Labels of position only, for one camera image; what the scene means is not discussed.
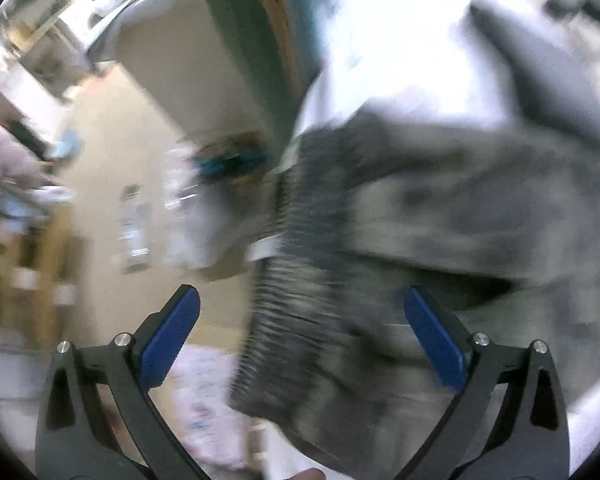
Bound teal covered bed side board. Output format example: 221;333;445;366
187;0;323;173

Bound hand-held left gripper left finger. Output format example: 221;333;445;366
35;284;212;480

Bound bed with white printed sheet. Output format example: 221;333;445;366
172;0;600;480

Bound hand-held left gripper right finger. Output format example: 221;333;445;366
394;286;572;480

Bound dark olive pants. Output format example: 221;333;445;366
228;2;600;476

